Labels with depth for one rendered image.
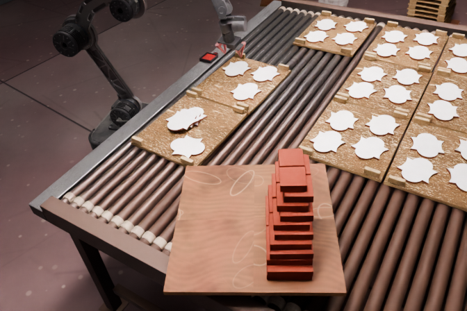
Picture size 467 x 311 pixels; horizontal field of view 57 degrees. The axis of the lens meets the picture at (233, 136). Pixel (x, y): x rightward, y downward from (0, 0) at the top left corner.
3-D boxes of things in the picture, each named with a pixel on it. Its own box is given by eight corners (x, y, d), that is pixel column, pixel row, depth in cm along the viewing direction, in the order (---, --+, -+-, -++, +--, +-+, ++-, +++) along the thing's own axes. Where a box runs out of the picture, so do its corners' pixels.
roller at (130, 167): (77, 216, 164) (74, 208, 161) (295, 13, 287) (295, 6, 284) (86, 221, 162) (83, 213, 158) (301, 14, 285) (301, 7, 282)
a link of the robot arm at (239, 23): (224, 3, 202) (217, 6, 195) (247, 3, 199) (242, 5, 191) (225, 30, 207) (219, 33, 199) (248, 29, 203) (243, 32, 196)
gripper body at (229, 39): (224, 36, 213) (221, 23, 207) (242, 40, 208) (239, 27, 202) (217, 44, 210) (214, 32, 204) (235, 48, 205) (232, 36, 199)
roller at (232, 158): (148, 254, 149) (145, 246, 145) (345, 22, 272) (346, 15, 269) (159, 259, 146) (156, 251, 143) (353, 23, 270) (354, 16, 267)
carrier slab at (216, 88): (190, 94, 214) (189, 91, 213) (235, 57, 239) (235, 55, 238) (249, 114, 198) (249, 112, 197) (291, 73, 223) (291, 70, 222)
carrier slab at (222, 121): (130, 144, 188) (129, 141, 187) (187, 96, 213) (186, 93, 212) (194, 171, 172) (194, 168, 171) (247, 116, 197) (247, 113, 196)
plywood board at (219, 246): (164, 295, 120) (162, 291, 119) (186, 169, 158) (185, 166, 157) (346, 296, 116) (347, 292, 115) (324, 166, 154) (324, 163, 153)
